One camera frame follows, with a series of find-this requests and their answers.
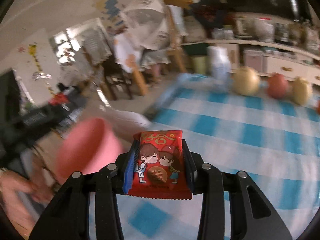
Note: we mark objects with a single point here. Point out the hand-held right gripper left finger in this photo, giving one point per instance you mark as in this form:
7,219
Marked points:
128,177

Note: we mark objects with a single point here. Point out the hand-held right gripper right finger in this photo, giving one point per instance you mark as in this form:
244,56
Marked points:
192,177

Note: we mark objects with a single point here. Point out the red cartoon snack packet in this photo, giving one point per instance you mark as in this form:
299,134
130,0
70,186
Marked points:
160,170

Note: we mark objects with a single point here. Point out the pink plastic bin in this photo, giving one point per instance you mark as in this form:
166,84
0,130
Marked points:
87,145

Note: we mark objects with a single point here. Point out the person's left hand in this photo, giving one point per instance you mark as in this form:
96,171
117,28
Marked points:
12,185

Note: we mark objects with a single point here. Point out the small red object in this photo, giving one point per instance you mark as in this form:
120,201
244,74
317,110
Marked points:
58,99

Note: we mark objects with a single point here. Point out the pale pink stool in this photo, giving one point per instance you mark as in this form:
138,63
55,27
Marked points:
130,120

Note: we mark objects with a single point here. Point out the giraffe height chart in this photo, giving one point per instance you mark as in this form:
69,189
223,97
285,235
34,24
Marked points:
37,67

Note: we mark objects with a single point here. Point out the blue chair back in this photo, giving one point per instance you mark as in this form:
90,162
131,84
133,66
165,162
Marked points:
167,95

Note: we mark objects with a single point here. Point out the white display shelf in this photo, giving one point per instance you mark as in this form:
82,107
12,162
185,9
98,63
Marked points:
66,47

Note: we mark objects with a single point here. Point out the wooden dining table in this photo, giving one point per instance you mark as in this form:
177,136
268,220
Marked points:
140,82

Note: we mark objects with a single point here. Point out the dark wooden chair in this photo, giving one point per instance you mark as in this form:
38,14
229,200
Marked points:
117,80

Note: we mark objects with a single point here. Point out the white lace chair cover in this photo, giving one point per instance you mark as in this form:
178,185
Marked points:
96,42
156,56
178,20

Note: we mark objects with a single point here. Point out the large yellow pear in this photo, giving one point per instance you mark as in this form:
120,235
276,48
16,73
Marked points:
246,81

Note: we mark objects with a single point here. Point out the yellow-green waste bin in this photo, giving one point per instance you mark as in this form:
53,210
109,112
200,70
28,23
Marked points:
199,65

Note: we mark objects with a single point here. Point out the white milk bottle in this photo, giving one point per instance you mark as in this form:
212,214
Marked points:
219,65

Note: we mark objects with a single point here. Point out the white printed tablecloth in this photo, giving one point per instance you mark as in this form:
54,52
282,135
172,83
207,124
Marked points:
127,55

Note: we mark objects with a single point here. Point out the red apple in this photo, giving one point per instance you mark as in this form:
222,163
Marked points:
277,86

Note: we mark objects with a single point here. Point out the dark green box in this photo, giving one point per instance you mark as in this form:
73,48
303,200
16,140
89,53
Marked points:
197,50

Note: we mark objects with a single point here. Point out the white storage case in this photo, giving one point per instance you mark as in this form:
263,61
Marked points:
253,61

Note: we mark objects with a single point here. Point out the light wooden chair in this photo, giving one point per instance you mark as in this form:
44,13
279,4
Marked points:
175,45

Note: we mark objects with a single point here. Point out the small yellow pear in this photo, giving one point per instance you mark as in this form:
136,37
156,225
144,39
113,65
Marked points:
302,91

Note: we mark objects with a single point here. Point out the white television cabinet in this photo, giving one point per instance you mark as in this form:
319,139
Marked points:
275,62

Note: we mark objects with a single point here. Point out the orange tangerine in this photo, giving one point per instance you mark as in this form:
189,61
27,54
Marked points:
318,107

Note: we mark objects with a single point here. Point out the white mesh food cover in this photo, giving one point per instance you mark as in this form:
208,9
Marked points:
145,17

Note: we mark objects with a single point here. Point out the glass kettle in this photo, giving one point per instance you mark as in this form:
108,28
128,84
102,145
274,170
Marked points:
240,27

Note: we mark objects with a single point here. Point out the clear plastic bag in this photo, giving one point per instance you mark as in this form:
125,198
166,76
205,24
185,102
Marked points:
260,30

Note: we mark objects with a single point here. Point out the dark wrapped bouquet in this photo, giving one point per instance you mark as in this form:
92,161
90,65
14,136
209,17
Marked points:
210,15

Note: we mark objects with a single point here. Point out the wall poster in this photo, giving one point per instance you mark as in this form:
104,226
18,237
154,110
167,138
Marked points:
112,6

